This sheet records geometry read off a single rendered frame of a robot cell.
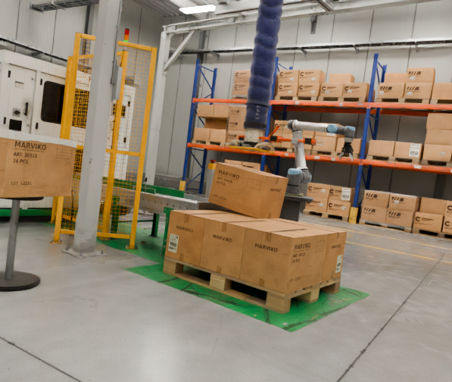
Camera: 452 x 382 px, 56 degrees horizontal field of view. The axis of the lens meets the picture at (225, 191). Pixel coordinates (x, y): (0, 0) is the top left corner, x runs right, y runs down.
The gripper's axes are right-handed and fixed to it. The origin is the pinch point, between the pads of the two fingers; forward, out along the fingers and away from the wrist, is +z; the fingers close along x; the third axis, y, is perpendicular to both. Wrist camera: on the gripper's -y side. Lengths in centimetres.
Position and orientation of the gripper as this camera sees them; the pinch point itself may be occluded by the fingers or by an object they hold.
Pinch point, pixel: (345, 161)
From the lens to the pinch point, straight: 480.1
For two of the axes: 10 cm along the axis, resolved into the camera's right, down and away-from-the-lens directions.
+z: -1.4, 9.8, 1.2
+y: -6.8, -0.1, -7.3
